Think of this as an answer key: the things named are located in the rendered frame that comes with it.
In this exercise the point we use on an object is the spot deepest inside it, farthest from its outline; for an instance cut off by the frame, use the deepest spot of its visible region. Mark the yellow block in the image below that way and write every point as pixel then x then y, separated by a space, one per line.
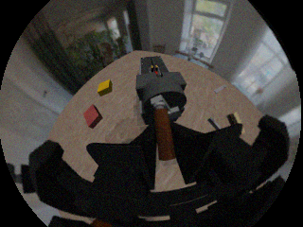
pixel 105 88

